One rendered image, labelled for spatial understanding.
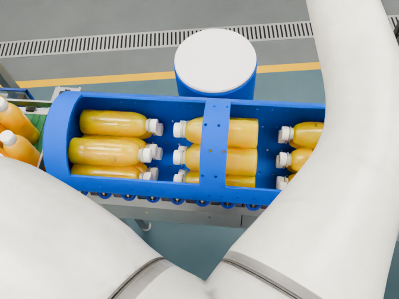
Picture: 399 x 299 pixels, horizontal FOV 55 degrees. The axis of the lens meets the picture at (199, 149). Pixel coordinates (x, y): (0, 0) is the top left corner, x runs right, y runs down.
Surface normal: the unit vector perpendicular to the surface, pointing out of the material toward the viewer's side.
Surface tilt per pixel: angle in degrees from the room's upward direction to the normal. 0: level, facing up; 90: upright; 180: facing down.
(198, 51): 0
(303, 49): 0
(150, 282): 44
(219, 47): 0
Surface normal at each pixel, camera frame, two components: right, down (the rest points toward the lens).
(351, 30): -0.44, -0.37
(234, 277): -0.55, -0.69
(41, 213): 0.26, -0.84
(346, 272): 0.28, -0.40
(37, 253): 0.18, -0.71
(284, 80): -0.06, -0.47
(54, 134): -0.10, -0.10
